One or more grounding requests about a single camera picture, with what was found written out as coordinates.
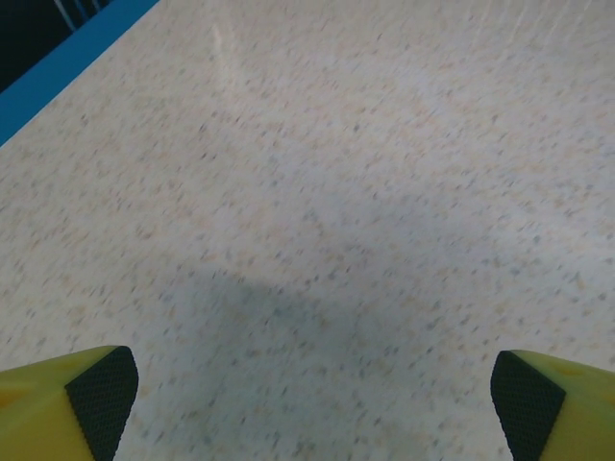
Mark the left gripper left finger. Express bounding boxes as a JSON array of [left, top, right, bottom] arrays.
[[0, 344, 140, 461]]

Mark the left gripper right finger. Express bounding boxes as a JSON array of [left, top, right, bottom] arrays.
[[491, 349, 615, 461]]

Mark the blue table edge strip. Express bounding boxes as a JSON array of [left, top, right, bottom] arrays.
[[0, 0, 160, 148]]

